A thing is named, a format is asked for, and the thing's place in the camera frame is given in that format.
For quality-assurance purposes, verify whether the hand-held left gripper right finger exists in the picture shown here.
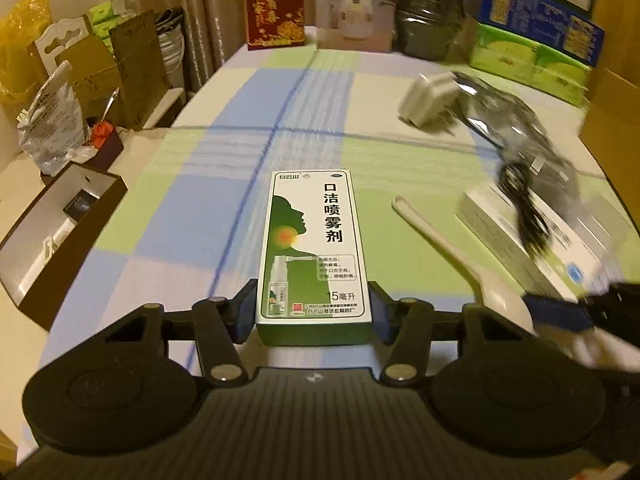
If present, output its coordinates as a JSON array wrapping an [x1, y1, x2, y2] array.
[[367, 282, 533, 387]]

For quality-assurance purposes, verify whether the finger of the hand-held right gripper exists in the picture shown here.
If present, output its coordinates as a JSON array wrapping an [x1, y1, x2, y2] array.
[[522, 282, 640, 342]]

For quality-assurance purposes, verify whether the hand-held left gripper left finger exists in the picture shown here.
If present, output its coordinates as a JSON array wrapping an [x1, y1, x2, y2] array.
[[102, 280, 262, 387]]

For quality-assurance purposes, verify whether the white plastic rice paddle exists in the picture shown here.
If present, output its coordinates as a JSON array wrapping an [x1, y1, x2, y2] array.
[[391, 196, 628, 373]]

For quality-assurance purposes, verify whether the green and white spray box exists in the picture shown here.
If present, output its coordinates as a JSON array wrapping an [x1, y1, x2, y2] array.
[[255, 170, 373, 347]]

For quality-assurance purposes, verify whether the white medicine box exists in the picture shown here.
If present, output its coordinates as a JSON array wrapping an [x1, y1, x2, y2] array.
[[456, 185, 608, 306]]

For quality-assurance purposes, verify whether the small dark brown box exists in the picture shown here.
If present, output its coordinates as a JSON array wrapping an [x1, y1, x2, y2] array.
[[90, 127, 125, 171]]

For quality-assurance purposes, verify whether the brown tissue box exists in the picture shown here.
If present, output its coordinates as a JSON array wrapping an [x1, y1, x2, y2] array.
[[0, 162, 128, 331]]

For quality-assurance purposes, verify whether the white charger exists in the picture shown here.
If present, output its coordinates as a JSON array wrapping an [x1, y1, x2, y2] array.
[[398, 71, 468, 132]]

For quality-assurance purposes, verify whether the metal spoon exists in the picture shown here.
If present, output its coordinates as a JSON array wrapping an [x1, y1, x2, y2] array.
[[99, 87, 121, 126]]

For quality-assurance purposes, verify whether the green tissue pack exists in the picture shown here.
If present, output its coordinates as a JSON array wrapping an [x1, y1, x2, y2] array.
[[470, 25, 593, 103]]

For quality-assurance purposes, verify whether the brown cardboard panel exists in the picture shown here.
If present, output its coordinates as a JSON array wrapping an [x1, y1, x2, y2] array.
[[110, 12, 163, 131]]

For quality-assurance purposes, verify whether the stack of bowls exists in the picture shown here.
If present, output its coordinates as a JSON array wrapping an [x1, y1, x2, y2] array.
[[157, 7, 188, 93]]

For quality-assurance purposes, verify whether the silver foil bag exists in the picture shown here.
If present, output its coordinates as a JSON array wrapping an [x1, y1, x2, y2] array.
[[17, 60, 86, 176]]

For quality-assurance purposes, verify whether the blue carton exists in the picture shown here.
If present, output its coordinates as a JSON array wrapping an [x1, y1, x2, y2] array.
[[477, 0, 606, 68]]

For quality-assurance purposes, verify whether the cardboard box with white tab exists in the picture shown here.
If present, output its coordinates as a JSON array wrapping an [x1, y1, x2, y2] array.
[[27, 17, 121, 126]]

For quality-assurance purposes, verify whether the dark green wrapped jar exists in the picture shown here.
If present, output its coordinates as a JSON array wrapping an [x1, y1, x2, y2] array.
[[395, 0, 476, 58]]

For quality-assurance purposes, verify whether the white appliance box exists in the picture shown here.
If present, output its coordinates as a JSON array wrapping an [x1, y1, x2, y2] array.
[[315, 0, 401, 53]]

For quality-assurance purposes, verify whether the red gift box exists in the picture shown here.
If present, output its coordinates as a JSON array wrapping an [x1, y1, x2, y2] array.
[[243, 0, 307, 52]]

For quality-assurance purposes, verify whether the beige curtain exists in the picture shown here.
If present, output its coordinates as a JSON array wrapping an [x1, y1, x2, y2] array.
[[107, 0, 251, 96]]

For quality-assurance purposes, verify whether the stack of green tissue packs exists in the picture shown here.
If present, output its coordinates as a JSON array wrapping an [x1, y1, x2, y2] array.
[[87, 2, 146, 53]]

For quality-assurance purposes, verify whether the yellow plastic bag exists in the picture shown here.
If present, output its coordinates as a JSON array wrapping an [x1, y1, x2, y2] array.
[[0, 0, 53, 106]]

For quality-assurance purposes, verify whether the bagged black cable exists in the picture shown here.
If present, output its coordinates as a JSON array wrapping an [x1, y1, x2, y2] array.
[[452, 71, 583, 257]]

